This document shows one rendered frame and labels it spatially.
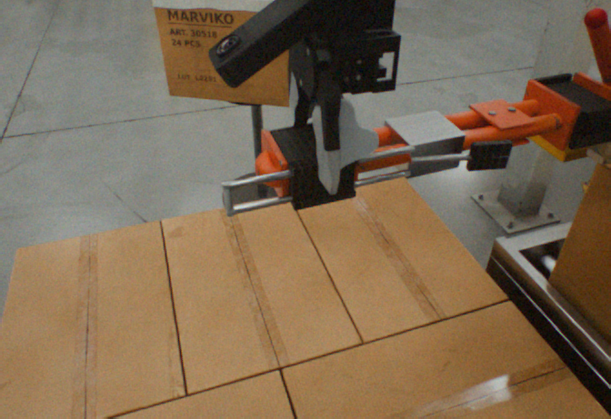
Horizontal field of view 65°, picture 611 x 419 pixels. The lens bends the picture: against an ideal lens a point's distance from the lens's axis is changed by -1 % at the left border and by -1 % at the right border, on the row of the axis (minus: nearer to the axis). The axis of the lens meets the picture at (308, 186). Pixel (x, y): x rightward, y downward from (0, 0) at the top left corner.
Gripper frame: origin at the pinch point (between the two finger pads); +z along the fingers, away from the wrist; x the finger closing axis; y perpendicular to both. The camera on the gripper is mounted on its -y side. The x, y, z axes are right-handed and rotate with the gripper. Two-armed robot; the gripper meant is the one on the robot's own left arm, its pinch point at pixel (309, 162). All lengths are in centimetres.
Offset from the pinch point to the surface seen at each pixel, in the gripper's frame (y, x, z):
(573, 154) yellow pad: 44.7, 5.8, 11.5
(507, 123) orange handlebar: 23.3, -1.5, -1.4
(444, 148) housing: 14.6, -2.4, -0.2
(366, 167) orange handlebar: 5.4, -2.6, 0.2
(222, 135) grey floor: 19, 218, 121
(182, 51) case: -1, 144, 40
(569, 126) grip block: 31.2, -3.1, -0.3
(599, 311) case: 69, 4, 56
